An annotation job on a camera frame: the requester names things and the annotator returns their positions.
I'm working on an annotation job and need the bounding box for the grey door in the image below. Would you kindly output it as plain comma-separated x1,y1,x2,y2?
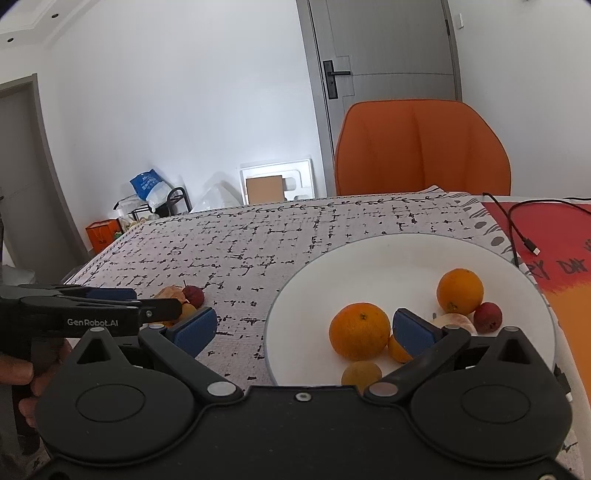
297,0,462,196
1,74,89,283

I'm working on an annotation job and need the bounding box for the person left hand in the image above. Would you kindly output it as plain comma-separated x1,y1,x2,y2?
1,339,72,428

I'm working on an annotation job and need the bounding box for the small red apple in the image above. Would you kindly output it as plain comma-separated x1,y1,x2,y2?
182,285,205,309
473,302,503,335

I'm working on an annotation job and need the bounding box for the green-brown kiwi front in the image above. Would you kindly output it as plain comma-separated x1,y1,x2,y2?
341,361,383,393

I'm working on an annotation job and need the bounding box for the white ceramic bowl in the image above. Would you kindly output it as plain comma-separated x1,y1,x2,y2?
264,234,556,386

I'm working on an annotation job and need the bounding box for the blue white plastic bag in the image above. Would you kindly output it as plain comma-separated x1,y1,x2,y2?
130,169,172,210

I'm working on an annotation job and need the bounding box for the black door handle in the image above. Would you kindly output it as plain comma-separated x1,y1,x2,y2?
322,60,352,100

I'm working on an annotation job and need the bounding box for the orange gift box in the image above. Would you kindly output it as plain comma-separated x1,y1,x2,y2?
85,219,121,254

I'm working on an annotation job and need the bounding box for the black cable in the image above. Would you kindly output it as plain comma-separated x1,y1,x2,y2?
481,191,591,256

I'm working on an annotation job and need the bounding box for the white foam packaging with cardboard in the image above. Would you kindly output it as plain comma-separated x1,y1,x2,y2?
240,159,315,205

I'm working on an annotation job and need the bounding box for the red orange table mat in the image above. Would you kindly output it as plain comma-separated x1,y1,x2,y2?
479,199,591,480

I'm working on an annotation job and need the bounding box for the large orange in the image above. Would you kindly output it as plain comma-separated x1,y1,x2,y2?
329,303,391,361
436,268,485,316

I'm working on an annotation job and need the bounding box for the small mandarin front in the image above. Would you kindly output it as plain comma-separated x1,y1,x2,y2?
388,335,413,364

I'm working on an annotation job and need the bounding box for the orange chair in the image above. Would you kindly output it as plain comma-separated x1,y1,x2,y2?
335,99,512,196

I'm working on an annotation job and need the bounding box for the large orange front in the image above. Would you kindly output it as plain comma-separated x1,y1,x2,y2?
329,303,391,361

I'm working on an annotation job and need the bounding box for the patterned white tablecloth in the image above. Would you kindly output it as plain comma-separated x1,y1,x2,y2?
64,185,578,471

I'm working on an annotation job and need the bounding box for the black metal rack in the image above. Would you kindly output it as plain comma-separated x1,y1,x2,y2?
129,187,191,221

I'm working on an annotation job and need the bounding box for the small mandarin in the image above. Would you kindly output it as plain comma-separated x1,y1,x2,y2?
178,302,197,321
388,335,413,364

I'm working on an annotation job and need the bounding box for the pomelo piece back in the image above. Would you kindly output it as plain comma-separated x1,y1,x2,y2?
153,285,188,304

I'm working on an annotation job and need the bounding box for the clear plastic bag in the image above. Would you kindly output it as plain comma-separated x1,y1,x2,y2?
191,182,242,213

